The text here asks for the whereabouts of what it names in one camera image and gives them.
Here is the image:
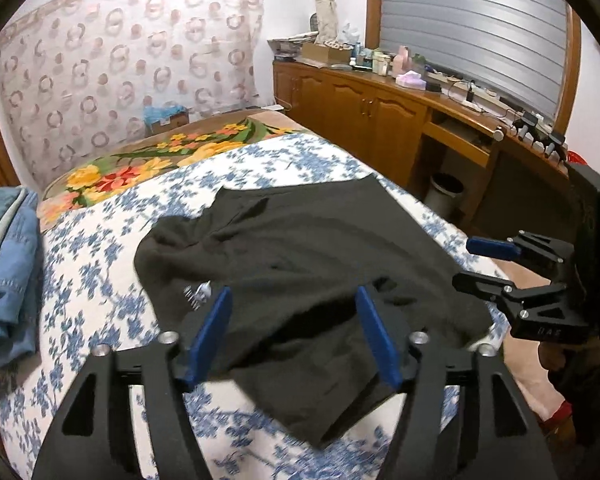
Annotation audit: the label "grey green folded garment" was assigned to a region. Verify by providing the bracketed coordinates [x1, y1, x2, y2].
[0, 191, 28, 301]

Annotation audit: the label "open cardboard box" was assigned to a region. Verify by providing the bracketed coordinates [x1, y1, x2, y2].
[300, 41, 353, 67]

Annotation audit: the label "group of toiletry bottles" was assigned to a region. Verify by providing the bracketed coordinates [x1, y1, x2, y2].
[350, 40, 431, 78]

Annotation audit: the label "grey window shutter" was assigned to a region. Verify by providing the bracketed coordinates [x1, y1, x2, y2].
[380, 0, 568, 116]

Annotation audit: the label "black chargers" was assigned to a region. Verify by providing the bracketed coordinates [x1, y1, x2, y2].
[512, 112, 567, 161]

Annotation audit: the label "pink tissue box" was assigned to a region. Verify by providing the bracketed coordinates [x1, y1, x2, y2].
[396, 71, 427, 91]

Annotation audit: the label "beige curtain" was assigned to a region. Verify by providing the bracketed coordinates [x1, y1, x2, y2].
[307, 0, 341, 43]

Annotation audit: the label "blue floral bedsheet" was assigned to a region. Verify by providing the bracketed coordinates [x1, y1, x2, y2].
[0, 132, 511, 480]

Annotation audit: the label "cardboard box with blue contents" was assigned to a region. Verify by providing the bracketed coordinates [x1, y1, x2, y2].
[144, 105, 190, 136]

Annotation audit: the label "pink ring patterned cloth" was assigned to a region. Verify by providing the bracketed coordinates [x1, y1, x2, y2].
[0, 0, 266, 193]

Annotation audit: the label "black pants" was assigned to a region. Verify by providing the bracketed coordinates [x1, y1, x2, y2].
[134, 175, 493, 450]

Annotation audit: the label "pink bottle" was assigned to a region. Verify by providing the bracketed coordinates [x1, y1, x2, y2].
[392, 46, 413, 77]

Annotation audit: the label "white power strip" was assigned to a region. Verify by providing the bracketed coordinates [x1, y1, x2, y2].
[450, 85, 501, 111]

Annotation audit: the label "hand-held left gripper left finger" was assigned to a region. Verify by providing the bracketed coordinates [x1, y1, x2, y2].
[31, 286, 233, 480]

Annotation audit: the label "yellow flowered blanket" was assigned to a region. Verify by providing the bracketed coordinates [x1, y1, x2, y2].
[37, 112, 321, 231]

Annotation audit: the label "grey trash bin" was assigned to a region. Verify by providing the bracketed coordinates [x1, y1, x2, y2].
[424, 172, 465, 218]

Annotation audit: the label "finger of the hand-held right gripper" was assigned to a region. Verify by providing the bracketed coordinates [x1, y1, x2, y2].
[466, 231, 576, 273]
[452, 271, 571, 322]

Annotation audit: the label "stack of papers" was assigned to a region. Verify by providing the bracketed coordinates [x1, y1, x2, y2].
[267, 32, 321, 61]

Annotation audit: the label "person's right hand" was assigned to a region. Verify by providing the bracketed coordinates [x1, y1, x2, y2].
[537, 342, 573, 388]

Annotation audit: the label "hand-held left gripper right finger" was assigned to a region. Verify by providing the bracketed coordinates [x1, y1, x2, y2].
[355, 285, 561, 480]

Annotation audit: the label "blue denim jeans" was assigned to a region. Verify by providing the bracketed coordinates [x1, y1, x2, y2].
[0, 189, 43, 381]

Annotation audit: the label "wooden cabinet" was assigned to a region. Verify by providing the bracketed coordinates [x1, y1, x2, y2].
[272, 57, 576, 231]

